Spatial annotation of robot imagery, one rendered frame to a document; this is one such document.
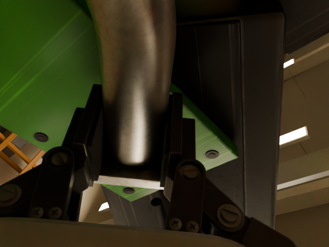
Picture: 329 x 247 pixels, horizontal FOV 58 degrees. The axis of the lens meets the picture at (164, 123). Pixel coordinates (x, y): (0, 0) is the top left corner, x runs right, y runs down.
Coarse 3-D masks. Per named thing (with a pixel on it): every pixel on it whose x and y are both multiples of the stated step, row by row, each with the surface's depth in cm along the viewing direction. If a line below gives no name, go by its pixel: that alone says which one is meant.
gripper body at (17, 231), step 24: (0, 240) 9; (24, 240) 9; (48, 240) 9; (72, 240) 9; (96, 240) 9; (120, 240) 9; (144, 240) 9; (168, 240) 9; (192, 240) 9; (216, 240) 9
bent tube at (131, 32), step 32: (96, 0) 9; (128, 0) 9; (160, 0) 9; (96, 32) 10; (128, 32) 10; (160, 32) 10; (128, 64) 10; (160, 64) 11; (128, 96) 12; (160, 96) 12; (128, 128) 13; (160, 128) 14; (128, 160) 14; (160, 160) 16
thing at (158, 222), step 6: (162, 192) 26; (156, 198) 25; (162, 198) 26; (156, 204) 25; (162, 204) 25; (168, 204) 27; (156, 210) 25; (162, 210) 25; (156, 216) 25; (162, 216) 25; (156, 222) 26; (162, 222) 26; (162, 228) 26
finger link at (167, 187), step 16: (176, 96) 14; (176, 112) 14; (176, 128) 13; (192, 128) 14; (176, 144) 12; (192, 144) 13; (176, 160) 12; (208, 192) 12; (208, 208) 11; (224, 208) 11; (224, 224) 11; (240, 224) 11
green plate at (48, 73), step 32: (0, 0) 14; (32, 0) 14; (64, 0) 14; (0, 32) 15; (32, 32) 15; (64, 32) 15; (0, 64) 17; (32, 64) 17; (64, 64) 17; (96, 64) 17; (0, 96) 19; (32, 96) 19; (64, 96) 18; (32, 128) 21; (64, 128) 21; (224, 160) 22; (128, 192) 26
